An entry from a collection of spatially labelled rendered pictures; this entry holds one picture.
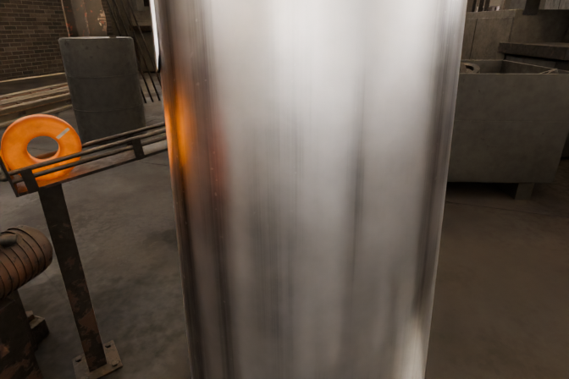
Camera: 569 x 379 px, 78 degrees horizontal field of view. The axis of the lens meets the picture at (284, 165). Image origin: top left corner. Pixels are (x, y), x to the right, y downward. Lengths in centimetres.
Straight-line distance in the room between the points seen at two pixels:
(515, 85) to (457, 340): 138
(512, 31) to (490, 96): 152
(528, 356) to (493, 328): 12
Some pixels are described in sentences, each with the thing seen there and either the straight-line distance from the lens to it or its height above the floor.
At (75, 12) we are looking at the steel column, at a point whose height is 112.
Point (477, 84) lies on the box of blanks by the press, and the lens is 218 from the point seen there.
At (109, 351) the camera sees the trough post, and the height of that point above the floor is 1.
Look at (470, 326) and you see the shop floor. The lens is 150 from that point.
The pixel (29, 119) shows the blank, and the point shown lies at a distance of 98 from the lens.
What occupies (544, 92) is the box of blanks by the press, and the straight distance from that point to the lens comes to 236.
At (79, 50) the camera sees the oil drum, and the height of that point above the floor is 79.
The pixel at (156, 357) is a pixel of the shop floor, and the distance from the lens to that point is 133.
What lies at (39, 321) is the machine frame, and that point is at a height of 7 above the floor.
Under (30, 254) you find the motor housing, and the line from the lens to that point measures 101.
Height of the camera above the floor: 98
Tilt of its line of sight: 22 degrees down
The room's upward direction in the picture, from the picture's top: straight up
